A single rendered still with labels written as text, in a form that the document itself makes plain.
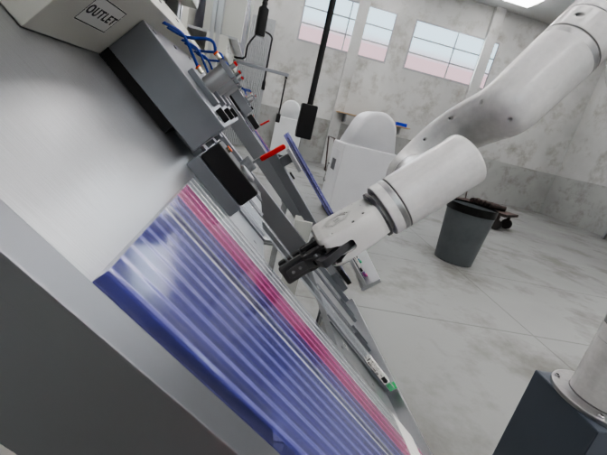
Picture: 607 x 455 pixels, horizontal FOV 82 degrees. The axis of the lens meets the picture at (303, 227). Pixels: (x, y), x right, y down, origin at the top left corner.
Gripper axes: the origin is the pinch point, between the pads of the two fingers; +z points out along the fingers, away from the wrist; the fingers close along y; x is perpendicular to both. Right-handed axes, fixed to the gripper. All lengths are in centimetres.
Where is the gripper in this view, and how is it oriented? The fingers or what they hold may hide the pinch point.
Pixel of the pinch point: (294, 266)
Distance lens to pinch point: 54.8
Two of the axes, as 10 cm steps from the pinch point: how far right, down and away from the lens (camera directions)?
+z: -8.4, 5.3, 0.5
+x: 5.3, 8.1, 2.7
